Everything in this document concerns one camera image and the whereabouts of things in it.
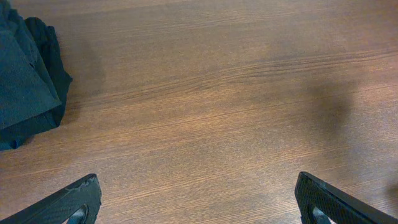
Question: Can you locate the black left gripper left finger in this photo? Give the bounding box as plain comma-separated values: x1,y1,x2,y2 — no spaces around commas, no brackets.
1,174,102,224

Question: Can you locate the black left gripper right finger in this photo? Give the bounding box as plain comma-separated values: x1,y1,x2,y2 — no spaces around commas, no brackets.
295,172,397,224

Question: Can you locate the dark green t-shirt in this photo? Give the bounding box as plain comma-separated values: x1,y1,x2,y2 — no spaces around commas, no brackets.
1,1,72,151

